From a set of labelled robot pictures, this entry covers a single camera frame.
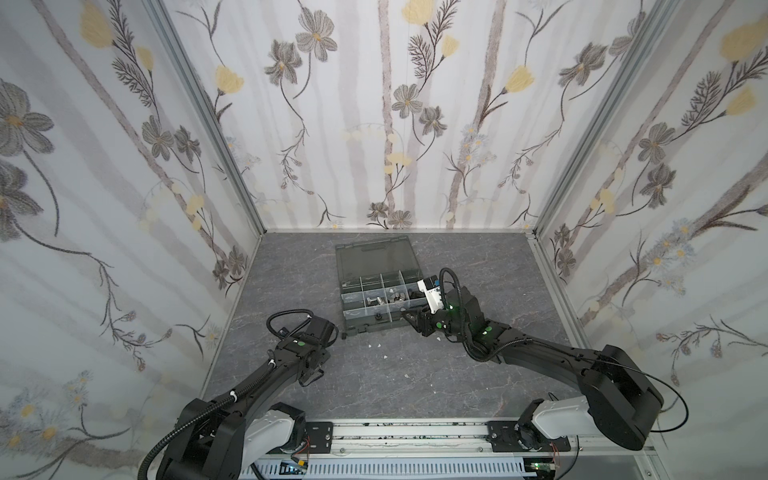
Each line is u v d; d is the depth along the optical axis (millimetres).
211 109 858
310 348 626
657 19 691
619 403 424
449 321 699
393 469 702
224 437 399
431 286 720
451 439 748
